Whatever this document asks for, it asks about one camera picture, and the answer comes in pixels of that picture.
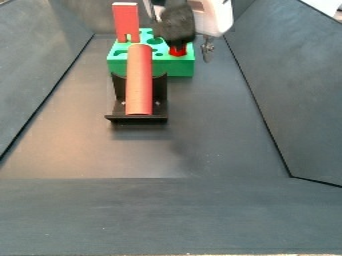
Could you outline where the green shape sorter block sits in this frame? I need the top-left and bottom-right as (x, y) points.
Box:
(107, 28), (196, 77)

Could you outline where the short red hexagonal peg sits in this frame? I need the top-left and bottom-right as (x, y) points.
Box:
(169, 46), (188, 57)

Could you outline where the long red cylinder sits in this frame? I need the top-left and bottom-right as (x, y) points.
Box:
(126, 44), (153, 115)

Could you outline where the black curved cradle fixture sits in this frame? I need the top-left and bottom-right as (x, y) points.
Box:
(106, 74), (169, 123)

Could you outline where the red arch block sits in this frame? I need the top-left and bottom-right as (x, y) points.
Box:
(113, 2), (141, 43)

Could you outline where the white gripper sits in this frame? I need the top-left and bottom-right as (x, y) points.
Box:
(188, 0), (234, 63)

